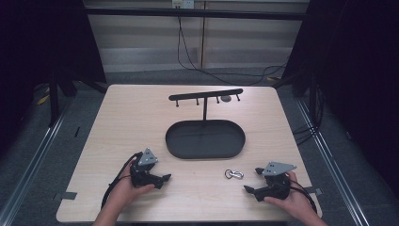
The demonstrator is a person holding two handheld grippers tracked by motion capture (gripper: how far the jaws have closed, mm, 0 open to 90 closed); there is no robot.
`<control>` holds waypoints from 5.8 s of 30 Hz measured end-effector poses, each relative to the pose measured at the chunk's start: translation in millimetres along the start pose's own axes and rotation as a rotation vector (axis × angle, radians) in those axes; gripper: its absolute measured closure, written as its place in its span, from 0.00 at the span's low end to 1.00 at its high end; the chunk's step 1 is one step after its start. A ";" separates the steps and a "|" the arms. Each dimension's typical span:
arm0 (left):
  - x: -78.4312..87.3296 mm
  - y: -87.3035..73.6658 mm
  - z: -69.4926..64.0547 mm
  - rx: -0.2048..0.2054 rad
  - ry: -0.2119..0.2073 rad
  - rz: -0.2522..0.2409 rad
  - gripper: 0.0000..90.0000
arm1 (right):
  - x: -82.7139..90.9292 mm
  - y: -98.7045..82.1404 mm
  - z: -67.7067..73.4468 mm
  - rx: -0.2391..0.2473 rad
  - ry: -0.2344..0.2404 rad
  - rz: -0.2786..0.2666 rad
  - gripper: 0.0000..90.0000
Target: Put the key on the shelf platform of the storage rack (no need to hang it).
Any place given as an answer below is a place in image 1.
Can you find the black horizontal bar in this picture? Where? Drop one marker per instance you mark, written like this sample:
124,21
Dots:
194,13

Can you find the dark round disc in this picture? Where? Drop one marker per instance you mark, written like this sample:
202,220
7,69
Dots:
226,98

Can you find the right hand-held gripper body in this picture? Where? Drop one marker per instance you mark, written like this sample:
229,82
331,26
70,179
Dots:
276,185

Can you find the white wall socket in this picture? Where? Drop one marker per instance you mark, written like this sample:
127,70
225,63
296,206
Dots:
183,3

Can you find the yellow tape piece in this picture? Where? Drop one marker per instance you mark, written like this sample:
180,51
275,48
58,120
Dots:
43,100

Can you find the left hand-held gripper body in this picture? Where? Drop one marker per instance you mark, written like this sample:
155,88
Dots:
145,175

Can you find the small black tape strip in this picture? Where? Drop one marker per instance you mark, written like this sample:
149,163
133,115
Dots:
77,132

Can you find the black hook rack with tray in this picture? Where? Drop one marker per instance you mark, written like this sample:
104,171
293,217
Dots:
205,139

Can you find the thin vertical pole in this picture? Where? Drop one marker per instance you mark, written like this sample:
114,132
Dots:
203,37

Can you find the grey tape strip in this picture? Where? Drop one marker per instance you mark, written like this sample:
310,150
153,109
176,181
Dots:
65,196
315,190

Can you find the black curtain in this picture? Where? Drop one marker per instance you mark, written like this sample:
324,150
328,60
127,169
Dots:
354,78
44,56

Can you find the aluminium floor rail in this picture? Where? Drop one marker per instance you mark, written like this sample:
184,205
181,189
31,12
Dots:
332,163
34,163

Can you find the black metal stand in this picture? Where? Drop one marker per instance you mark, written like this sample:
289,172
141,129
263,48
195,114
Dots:
54,100
313,94

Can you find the person's right hand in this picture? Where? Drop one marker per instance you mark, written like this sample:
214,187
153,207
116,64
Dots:
295,202

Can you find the person's left hand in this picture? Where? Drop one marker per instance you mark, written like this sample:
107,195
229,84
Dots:
125,190

